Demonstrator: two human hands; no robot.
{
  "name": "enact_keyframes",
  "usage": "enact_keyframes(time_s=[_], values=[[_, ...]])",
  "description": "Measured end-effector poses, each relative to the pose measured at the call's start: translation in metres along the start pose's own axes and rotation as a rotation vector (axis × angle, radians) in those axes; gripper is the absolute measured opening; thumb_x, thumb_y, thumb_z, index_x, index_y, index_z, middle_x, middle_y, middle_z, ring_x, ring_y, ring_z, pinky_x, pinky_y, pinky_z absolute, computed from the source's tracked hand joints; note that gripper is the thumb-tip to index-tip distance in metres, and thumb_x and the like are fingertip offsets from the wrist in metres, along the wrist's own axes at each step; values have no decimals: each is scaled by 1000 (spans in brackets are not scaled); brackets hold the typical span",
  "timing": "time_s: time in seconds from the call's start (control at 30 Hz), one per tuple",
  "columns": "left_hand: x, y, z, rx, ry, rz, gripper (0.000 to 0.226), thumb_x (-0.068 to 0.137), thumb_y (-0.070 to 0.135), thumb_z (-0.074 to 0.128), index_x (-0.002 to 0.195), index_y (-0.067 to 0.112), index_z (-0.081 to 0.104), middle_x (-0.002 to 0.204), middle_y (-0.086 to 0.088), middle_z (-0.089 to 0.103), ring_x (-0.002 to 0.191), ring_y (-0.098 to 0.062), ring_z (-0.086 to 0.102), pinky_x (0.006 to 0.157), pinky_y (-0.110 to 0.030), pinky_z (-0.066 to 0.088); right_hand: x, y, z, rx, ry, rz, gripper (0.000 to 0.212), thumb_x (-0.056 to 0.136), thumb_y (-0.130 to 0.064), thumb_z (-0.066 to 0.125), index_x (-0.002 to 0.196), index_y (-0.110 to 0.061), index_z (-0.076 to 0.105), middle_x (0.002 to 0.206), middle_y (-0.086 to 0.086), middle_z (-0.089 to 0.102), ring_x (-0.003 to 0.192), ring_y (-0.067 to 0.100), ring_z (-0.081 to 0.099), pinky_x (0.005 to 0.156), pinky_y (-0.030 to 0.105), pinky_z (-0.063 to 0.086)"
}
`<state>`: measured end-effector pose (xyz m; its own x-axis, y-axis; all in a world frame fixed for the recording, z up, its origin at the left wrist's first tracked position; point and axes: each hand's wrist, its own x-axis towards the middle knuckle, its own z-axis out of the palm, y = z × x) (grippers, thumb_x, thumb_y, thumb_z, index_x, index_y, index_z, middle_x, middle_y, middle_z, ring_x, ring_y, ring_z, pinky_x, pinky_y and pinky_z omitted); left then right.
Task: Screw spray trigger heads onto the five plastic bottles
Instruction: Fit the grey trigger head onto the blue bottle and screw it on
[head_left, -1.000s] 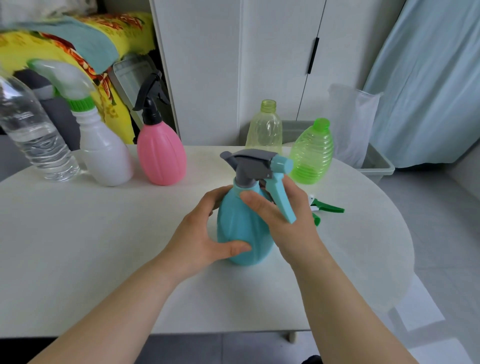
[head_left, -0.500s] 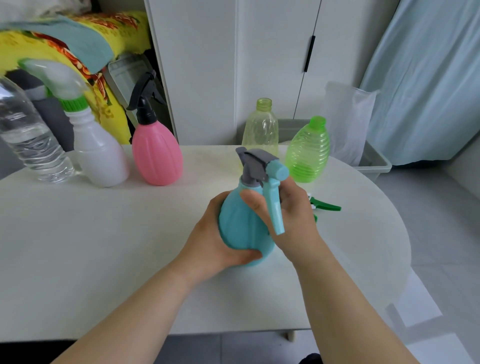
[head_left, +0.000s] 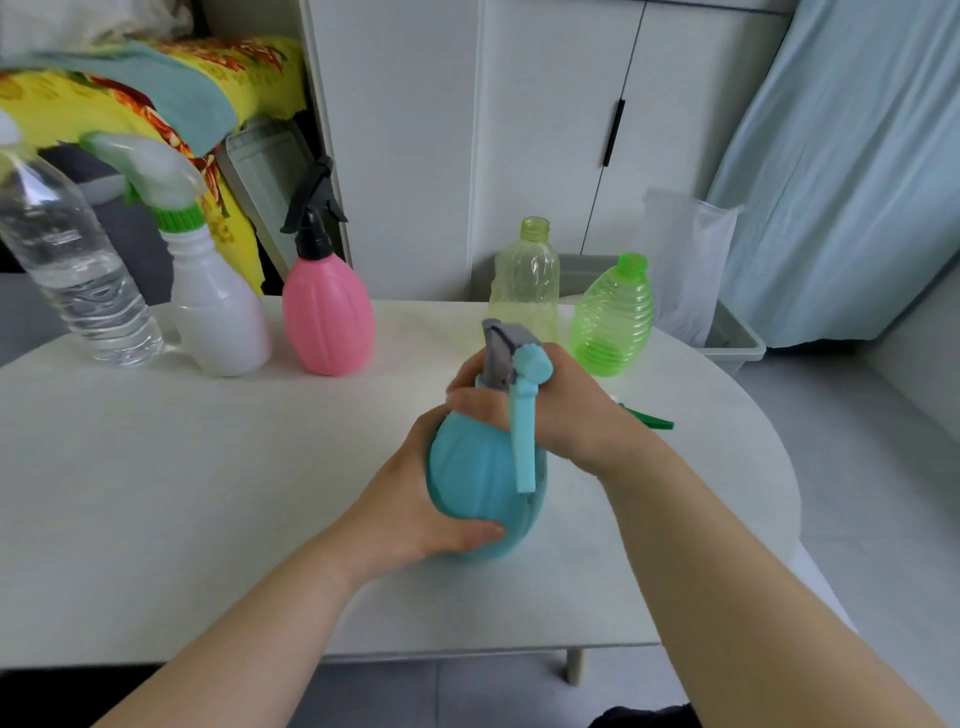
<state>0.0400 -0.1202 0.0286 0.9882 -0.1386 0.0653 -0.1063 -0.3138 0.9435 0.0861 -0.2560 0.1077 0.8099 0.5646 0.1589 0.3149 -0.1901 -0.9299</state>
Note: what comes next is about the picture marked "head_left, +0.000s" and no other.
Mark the person's right hand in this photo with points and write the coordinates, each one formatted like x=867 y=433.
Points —
x=577 y=420

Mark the person's left hand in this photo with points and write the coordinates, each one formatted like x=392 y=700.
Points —
x=397 y=517

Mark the grey blue spray head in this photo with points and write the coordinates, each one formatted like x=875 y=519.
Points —
x=525 y=420

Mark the white green spray head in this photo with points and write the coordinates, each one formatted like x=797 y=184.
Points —
x=649 y=420

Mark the blue plastic bottle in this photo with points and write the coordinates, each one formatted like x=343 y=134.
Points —
x=472 y=480

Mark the green ribbed bottle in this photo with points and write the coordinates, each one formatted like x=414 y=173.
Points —
x=611 y=322

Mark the yellow-green clear bottle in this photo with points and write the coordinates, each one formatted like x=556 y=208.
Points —
x=525 y=285

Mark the pink plastic bottle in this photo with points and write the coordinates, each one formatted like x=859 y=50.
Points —
x=326 y=315

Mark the white plastic bottle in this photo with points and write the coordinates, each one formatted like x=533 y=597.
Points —
x=217 y=315

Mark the black spray head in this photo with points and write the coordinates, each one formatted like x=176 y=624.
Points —
x=311 y=236

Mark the translucent green spray head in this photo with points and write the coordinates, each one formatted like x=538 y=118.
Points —
x=154 y=172

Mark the person's right forearm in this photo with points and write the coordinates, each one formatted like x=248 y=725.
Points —
x=750 y=615

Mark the person's left forearm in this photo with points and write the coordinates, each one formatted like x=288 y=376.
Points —
x=240 y=652

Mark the clear water bottle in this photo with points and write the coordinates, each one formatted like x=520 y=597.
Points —
x=75 y=277

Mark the grey plastic bin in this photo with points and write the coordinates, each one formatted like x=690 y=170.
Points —
x=731 y=337

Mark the translucent white plastic bag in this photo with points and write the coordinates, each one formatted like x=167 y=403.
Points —
x=686 y=255

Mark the black trousers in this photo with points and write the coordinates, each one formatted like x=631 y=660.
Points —
x=645 y=716

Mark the white cabinet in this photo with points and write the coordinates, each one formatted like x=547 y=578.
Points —
x=397 y=135

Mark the light blue curtain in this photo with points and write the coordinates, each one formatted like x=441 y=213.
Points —
x=847 y=172

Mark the grey plastic lid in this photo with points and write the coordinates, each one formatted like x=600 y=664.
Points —
x=262 y=172

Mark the teal towel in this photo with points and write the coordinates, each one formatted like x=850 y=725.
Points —
x=180 y=94

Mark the yellow floral cloth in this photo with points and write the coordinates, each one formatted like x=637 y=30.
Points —
x=52 y=101

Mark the white pillow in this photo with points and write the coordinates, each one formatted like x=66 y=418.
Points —
x=82 y=19

